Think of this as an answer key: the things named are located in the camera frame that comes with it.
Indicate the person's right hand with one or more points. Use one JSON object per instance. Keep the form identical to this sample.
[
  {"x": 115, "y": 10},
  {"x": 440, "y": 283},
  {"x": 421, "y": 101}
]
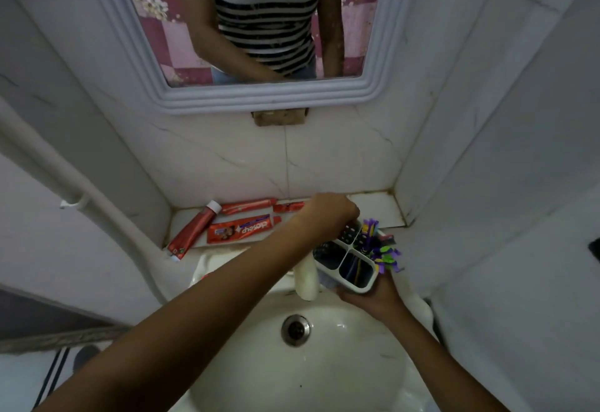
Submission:
[{"x": 377, "y": 301}]

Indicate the person's left hand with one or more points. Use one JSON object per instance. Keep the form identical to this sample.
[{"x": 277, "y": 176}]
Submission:
[{"x": 328, "y": 212}]

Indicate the person's left fingers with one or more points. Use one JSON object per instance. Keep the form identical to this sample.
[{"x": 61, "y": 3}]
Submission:
[{"x": 350, "y": 220}]

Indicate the person's right fingers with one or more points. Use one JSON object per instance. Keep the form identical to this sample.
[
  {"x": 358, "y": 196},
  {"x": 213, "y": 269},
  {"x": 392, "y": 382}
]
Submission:
[{"x": 346, "y": 294}]

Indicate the white toothbrush holder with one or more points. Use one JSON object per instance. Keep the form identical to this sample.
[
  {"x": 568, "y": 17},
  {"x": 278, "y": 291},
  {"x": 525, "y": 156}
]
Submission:
[{"x": 346, "y": 261}]

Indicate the person's right forearm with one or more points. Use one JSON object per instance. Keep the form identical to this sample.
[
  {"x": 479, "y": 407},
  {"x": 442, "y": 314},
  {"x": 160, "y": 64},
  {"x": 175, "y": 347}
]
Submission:
[{"x": 440, "y": 365}]

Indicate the person's left forearm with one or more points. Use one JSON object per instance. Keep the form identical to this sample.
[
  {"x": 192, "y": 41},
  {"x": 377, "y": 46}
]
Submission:
[{"x": 187, "y": 322}]

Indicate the purple green toothbrush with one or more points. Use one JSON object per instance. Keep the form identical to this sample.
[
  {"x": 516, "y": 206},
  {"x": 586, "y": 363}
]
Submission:
[
  {"x": 386, "y": 258},
  {"x": 369, "y": 228}
]

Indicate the white faucet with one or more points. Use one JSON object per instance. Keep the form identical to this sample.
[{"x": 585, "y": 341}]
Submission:
[{"x": 307, "y": 280}]

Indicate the metal sink drain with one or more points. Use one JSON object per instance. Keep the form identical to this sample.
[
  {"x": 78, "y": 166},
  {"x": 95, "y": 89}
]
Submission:
[{"x": 296, "y": 330}]

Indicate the small red toothpaste box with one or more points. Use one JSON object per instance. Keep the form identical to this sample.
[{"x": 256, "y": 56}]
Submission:
[{"x": 288, "y": 207}]

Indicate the white sink basin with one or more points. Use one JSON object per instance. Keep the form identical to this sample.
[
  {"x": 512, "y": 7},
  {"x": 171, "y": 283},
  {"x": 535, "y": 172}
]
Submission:
[{"x": 337, "y": 360}]

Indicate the slim red toothpaste box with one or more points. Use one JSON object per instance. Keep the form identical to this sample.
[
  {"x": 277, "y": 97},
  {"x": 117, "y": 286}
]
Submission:
[{"x": 248, "y": 206}]

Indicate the large red toothpaste box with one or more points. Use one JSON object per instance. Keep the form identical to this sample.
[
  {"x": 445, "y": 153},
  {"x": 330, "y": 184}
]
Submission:
[{"x": 241, "y": 229}]

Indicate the brown block under mirror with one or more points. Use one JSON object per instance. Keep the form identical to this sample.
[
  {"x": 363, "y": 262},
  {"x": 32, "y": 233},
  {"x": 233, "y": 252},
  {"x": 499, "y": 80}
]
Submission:
[{"x": 280, "y": 117}]

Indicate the red toothpaste tube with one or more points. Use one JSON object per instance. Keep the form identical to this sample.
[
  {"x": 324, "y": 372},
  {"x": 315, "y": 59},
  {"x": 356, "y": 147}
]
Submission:
[{"x": 190, "y": 233}]

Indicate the grey framed wall mirror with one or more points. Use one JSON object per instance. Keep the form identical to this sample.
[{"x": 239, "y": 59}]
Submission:
[{"x": 262, "y": 27}]

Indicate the dark wall fixture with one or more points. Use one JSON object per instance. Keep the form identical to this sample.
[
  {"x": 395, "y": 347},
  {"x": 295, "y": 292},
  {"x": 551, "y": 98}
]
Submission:
[{"x": 595, "y": 250}]

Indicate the white wall pipe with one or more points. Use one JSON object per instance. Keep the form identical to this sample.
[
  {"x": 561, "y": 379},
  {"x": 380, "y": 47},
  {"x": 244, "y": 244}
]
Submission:
[{"x": 84, "y": 200}]

